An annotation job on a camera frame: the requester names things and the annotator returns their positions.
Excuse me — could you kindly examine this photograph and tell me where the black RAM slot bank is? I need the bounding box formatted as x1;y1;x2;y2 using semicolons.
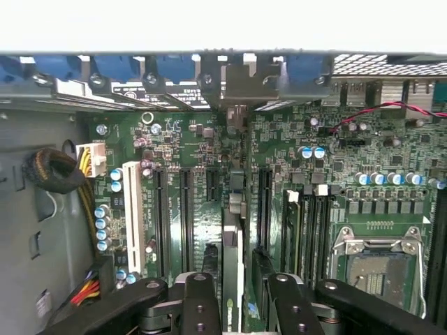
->
281;184;333;282
426;186;447;331

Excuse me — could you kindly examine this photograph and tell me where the long black expansion slot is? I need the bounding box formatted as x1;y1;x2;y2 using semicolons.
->
257;166;274;252
152;166;171;278
179;166;196;273

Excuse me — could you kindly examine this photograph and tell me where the CPU socket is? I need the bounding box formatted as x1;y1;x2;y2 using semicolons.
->
330;225;429;320

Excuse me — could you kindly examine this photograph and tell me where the white expansion slot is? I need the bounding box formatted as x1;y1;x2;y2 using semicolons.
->
122;161;147;276

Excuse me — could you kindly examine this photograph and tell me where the short black expansion slot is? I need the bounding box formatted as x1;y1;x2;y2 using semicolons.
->
205;167;221;203

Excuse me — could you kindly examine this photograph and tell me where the green motherboard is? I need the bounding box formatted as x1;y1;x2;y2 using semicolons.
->
83;100;447;335

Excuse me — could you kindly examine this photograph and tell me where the white power connector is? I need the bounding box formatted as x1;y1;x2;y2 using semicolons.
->
75;139;108;179

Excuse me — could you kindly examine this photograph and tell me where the black open PC case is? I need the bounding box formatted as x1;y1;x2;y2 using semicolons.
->
0;48;447;335

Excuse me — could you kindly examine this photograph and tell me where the coloured wire bundle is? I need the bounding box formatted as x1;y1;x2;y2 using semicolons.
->
45;258;116;315

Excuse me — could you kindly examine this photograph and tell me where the black braided power cable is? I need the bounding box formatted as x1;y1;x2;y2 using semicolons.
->
21;139;99;254

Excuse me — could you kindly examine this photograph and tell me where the red and black wire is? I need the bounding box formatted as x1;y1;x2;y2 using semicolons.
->
328;100;447;135

